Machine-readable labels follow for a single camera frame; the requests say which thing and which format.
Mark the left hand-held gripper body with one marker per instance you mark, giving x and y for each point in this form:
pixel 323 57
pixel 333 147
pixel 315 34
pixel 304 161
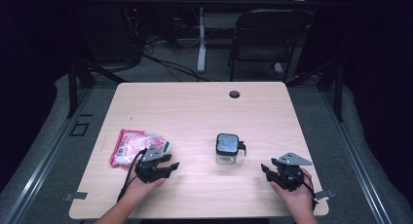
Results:
pixel 151 170

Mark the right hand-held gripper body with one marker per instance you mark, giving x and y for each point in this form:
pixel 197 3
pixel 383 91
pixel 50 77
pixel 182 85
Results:
pixel 290 177

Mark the red and clear plastic packet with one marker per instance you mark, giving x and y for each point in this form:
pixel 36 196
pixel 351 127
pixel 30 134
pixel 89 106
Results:
pixel 130 146

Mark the clear jar with black lid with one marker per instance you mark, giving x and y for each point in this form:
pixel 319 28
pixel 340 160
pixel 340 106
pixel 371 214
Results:
pixel 227 145

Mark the person's left hand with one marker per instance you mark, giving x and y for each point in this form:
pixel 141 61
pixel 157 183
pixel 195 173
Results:
pixel 138 189

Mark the person's right hand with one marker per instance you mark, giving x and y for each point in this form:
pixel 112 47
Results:
pixel 298 199

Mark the white power adapter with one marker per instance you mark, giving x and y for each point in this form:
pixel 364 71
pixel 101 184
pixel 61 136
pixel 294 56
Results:
pixel 278 68

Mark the black metal stand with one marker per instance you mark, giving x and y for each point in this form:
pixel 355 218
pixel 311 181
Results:
pixel 337 87
pixel 73 87

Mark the white desk with white leg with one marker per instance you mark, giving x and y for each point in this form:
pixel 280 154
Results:
pixel 202 39

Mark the black folding chair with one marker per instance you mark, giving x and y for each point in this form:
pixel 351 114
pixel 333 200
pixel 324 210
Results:
pixel 269 32

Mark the dark computer tower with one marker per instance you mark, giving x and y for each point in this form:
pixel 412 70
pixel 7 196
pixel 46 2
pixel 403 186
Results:
pixel 110 35

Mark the grey metal table bracket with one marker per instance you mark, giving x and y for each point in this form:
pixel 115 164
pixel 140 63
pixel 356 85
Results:
pixel 76 195
pixel 324 194

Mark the aluminium floor rail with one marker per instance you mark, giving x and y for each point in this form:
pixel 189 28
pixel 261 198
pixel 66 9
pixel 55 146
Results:
pixel 357 165
pixel 42 168

